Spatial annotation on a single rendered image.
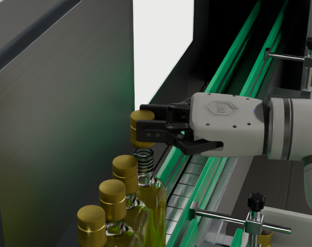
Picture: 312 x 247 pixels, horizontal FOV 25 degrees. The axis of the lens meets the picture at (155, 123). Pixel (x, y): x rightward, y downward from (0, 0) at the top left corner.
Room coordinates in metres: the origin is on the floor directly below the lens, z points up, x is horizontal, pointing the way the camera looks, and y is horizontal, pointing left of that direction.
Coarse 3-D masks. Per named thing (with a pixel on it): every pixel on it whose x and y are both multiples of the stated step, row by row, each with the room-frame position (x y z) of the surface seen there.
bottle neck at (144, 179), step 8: (136, 152) 0.84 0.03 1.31; (144, 152) 0.85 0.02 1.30; (152, 152) 0.84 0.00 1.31; (144, 160) 0.83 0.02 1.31; (152, 160) 0.84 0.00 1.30; (144, 168) 0.83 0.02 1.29; (152, 168) 0.84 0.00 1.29; (144, 176) 0.83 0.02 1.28; (152, 176) 0.84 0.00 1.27; (144, 184) 0.83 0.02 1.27
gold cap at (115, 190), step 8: (104, 184) 0.74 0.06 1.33; (112, 184) 0.74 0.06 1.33; (120, 184) 0.74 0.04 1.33; (104, 192) 0.72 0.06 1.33; (112, 192) 0.72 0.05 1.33; (120, 192) 0.72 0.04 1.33; (104, 200) 0.72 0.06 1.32; (112, 200) 0.71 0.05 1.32; (120, 200) 0.72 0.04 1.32; (104, 208) 0.72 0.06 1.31; (112, 208) 0.71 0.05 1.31; (120, 208) 0.72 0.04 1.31; (112, 216) 0.71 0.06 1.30; (120, 216) 0.72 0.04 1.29
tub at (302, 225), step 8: (264, 208) 1.10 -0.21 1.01; (272, 208) 1.10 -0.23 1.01; (264, 216) 1.09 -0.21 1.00; (272, 216) 1.09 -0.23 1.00; (280, 216) 1.09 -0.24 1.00; (288, 216) 1.08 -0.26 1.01; (296, 216) 1.08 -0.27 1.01; (304, 216) 1.08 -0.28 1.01; (280, 224) 1.08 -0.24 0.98; (288, 224) 1.08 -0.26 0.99; (296, 224) 1.07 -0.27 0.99; (304, 224) 1.07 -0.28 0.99; (296, 232) 1.07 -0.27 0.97; (304, 232) 1.07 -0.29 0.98; (272, 240) 1.08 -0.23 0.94; (280, 240) 1.08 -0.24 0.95; (288, 240) 1.07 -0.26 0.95; (296, 240) 1.07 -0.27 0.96; (304, 240) 1.07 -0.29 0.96
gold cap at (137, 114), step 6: (132, 114) 0.84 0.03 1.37; (138, 114) 0.84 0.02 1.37; (144, 114) 0.84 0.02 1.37; (150, 114) 0.84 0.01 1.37; (132, 120) 0.83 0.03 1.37; (132, 126) 0.83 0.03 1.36; (132, 132) 0.83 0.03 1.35; (132, 138) 0.83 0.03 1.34; (132, 144) 0.83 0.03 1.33; (138, 144) 0.83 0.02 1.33; (144, 144) 0.83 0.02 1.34; (150, 144) 0.83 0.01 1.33
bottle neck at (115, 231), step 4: (108, 224) 0.72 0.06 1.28; (112, 224) 0.72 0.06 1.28; (116, 224) 0.72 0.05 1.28; (120, 224) 0.72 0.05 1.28; (108, 228) 0.72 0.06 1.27; (112, 228) 0.72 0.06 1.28; (116, 228) 0.72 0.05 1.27; (120, 228) 0.72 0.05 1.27; (124, 228) 0.73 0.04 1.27; (108, 232) 0.72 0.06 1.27; (112, 232) 0.72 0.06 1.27; (116, 232) 0.72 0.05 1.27; (120, 232) 0.72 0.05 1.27
